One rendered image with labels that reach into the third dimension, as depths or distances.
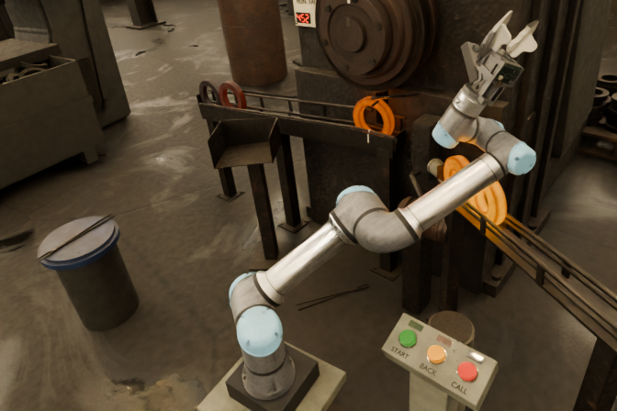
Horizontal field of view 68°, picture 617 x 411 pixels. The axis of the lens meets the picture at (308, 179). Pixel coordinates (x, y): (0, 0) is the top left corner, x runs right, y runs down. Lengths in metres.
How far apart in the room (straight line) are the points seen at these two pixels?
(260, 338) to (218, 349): 0.80
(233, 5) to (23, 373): 3.35
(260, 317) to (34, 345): 1.37
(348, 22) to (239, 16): 2.94
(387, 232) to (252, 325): 0.43
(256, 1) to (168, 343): 3.22
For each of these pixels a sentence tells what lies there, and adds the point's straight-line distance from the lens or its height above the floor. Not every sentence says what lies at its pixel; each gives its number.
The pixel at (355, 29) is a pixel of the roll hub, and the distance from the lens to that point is 1.63.
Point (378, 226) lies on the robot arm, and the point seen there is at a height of 0.80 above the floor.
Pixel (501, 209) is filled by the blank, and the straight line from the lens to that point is 1.39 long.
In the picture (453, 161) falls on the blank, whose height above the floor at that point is 0.77.
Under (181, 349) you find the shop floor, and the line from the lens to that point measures 2.09.
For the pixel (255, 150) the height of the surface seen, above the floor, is 0.60.
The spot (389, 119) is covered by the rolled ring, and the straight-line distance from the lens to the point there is 1.81.
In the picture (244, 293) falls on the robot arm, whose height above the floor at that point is 0.60.
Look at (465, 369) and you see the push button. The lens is 1.15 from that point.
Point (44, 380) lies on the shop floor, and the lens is 2.26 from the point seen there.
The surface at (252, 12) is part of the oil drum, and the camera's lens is 4.50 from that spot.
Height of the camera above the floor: 1.52
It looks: 31 degrees down
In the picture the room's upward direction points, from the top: 7 degrees counter-clockwise
